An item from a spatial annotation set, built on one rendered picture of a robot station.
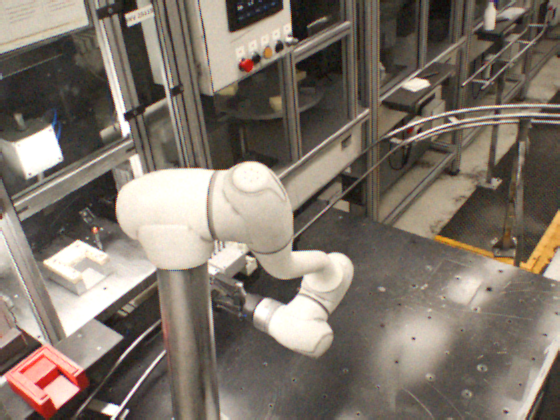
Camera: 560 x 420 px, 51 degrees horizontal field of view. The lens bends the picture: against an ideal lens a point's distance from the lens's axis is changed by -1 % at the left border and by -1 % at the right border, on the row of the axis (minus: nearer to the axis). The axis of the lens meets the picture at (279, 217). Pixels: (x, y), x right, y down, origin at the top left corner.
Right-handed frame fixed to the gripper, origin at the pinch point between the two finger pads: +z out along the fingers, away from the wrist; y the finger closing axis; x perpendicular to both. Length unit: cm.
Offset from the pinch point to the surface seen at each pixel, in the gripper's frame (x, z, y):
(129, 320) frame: 7.0, 33.7, -29.2
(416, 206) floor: -190, 17, -93
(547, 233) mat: -198, -57, -87
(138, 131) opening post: -4.4, 22.2, 41.2
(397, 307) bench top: -42, -42, -22
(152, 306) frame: -3.2, 33.5, -30.8
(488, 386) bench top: -27, -77, -20
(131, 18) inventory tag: -10, 23, 70
